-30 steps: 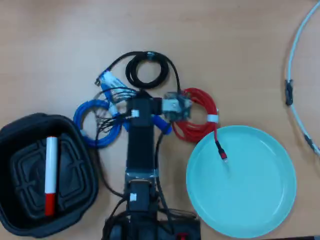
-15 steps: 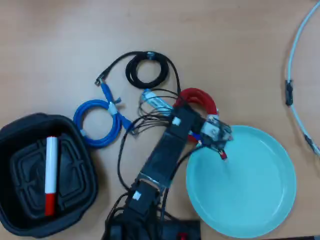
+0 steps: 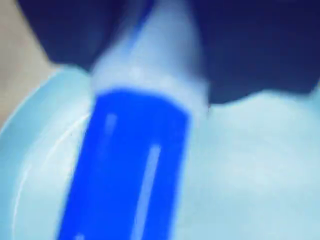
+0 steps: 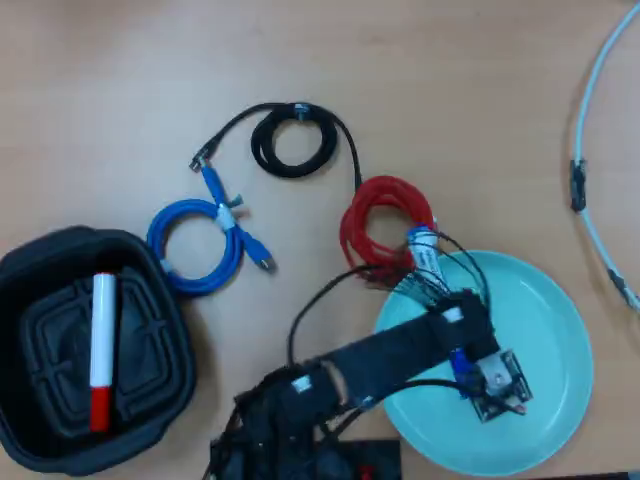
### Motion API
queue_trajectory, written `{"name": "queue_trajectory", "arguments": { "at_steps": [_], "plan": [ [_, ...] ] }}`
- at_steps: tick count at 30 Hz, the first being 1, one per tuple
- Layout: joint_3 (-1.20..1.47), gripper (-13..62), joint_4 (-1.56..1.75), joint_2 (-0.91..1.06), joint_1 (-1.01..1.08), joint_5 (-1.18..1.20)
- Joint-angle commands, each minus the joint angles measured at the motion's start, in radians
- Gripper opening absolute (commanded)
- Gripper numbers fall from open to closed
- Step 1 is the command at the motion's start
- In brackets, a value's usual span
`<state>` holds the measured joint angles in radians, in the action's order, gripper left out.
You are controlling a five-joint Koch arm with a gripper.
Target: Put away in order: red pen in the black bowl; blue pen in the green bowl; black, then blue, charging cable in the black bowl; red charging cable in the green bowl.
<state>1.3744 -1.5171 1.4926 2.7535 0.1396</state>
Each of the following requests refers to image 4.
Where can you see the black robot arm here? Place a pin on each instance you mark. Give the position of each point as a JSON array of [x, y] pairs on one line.
[[390, 350]]

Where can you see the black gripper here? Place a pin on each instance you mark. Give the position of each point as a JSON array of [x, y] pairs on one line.
[[470, 325]]

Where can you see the light green round bowl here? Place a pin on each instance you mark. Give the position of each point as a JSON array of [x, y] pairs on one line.
[[540, 325]]

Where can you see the white marker with red cap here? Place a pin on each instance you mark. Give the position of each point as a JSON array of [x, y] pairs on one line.
[[102, 340]]

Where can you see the black plastic bowl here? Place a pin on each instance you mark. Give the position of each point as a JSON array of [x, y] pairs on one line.
[[50, 280]]

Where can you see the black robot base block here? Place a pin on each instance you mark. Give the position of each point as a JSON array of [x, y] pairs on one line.
[[340, 455]]

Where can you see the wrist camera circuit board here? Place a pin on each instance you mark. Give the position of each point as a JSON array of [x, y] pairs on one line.
[[495, 380]]

